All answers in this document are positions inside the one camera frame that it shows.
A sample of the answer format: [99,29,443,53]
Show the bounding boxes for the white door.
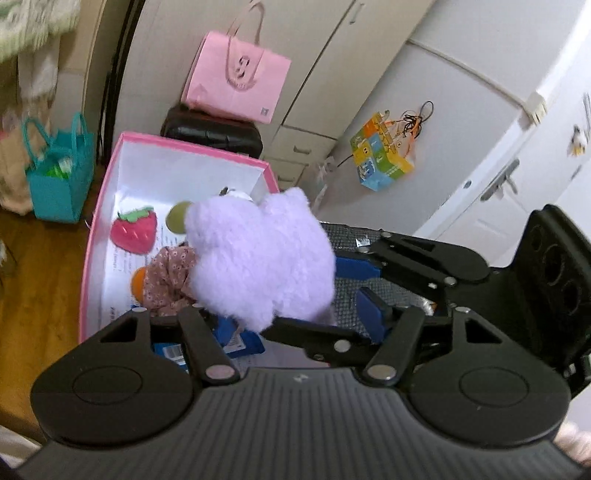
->
[416,69,591,259]

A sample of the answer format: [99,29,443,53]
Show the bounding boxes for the teal bag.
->
[23,112,96,224]

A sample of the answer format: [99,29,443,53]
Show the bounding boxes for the brown paper bag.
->
[0,131,34,216]

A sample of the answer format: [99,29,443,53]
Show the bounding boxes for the pink floral scrunchie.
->
[143,242,205,317]

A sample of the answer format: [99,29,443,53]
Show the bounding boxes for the black suitcase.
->
[161,105,264,158]

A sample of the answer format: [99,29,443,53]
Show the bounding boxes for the small door ornament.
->
[570,124,591,158]

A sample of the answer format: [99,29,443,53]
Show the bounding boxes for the beige wardrobe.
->
[83,0,437,185]

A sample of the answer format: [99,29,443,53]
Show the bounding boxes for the white plush toy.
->
[219,187,254,204]

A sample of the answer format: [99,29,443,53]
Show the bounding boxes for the pink plush strawberry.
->
[111,207,158,255]

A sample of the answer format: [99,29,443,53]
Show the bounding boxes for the cream fluffy panda jacket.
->
[0,0,93,63]

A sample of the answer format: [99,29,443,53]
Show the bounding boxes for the metal door handle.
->
[480,159,520,202]

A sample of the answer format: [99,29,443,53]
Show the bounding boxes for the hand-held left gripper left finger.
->
[99,305,241,386]

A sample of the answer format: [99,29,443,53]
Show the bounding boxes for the colourful paper gift bag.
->
[349,102,435,191]

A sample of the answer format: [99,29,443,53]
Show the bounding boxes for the purple plush toy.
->
[185,187,336,332]

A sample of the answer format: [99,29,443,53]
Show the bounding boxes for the pink cardboard box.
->
[78,131,281,346]

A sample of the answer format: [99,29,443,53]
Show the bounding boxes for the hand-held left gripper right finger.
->
[358,286,504,386]

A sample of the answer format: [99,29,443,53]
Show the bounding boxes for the pink tote bag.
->
[181,0,291,124]

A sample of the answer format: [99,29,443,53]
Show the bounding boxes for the black bubble mat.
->
[321,222,444,334]

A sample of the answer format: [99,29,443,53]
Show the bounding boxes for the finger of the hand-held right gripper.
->
[264,316,376,366]
[335,230,490,309]

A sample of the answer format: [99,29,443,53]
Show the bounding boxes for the white cable duct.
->
[406,38,548,124]

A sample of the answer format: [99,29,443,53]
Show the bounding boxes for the green soft ball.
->
[166,202,192,234]

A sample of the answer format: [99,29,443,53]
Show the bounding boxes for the clear plastic bag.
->
[314,159,340,210]

